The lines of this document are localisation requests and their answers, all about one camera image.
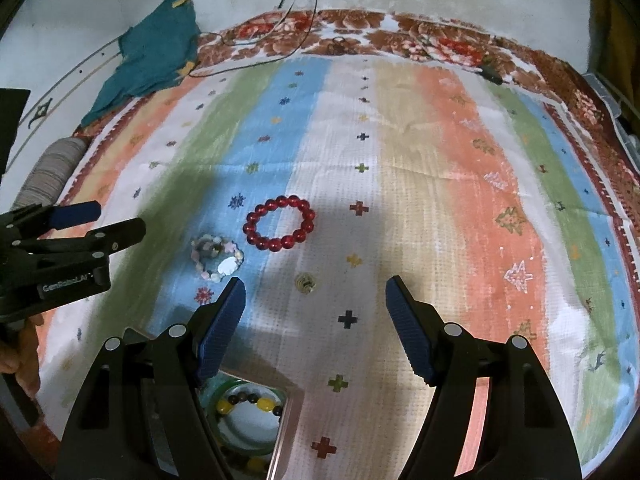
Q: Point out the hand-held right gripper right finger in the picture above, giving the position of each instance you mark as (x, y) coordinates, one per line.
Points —
(407, 330)

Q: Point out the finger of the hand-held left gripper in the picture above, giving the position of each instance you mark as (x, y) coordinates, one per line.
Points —
(115, 235)
(75, 214)

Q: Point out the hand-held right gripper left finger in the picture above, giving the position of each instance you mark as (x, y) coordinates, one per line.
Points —
(222, 330)

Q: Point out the silver metal tin box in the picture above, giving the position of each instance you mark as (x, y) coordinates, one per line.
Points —
(250, 432)

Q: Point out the green jade bangle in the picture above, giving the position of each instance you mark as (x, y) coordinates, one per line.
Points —
(240, 447)

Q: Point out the person's left hand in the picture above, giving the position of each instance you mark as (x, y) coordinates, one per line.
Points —
(27, 355)

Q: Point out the rolled grey striped towel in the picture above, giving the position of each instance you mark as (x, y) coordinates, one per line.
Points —
(50, 170)

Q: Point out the black flat panel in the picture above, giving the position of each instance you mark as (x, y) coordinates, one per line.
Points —
(12, 125)

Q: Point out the striped pastel cloth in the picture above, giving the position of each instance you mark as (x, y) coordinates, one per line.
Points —
(425, 160)

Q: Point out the teal cloth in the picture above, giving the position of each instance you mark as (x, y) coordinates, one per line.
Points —
(150, 50)

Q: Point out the small black plug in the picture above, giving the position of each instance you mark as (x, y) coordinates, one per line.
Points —
(489, 72)

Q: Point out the striped colourful bedspread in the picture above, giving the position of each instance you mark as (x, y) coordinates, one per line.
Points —
(400, 30)

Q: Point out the clear plastic container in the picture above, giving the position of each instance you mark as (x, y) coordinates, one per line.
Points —
(607, 95)

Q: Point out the mustard yellow hanging garment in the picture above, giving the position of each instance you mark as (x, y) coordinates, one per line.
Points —
(620, 25)

